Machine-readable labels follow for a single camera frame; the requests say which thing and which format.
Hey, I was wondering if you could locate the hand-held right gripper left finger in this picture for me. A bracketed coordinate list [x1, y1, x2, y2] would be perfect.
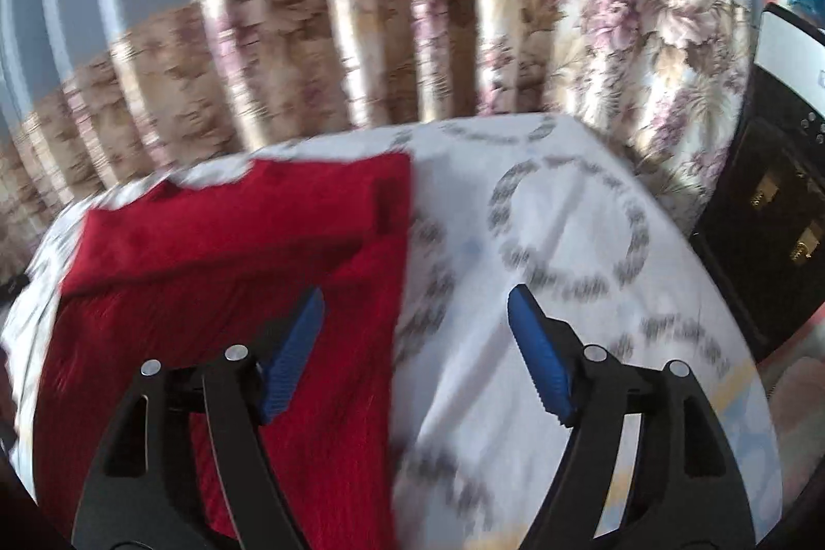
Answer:
[71, 286, 325, 550]

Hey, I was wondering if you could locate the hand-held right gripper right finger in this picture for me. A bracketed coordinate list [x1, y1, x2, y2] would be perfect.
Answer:
[507, 285, 756, 550]

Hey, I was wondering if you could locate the red knitted sweater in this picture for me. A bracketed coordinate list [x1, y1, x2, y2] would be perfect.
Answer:
[32, 152, 414, 550]

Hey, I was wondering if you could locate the white patterned table cloth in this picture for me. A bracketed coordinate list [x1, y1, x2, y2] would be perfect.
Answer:
[0, 113, 784, 550]

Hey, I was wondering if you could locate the black and white cabinet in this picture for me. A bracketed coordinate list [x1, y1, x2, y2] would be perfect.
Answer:
[688, 1, 825, 365]

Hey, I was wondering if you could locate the wide blue floral curtain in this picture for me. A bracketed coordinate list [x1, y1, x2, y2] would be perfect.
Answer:
[0, 0, 765, 268]

